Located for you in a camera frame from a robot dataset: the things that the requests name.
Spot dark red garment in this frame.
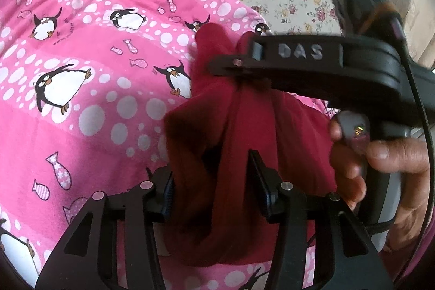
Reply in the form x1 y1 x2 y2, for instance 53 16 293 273
164 24 336 267

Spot person's right hand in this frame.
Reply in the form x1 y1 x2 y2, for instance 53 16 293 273
328 119 432 252

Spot pink penguin blanket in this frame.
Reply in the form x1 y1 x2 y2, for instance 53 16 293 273
0 0 341 290

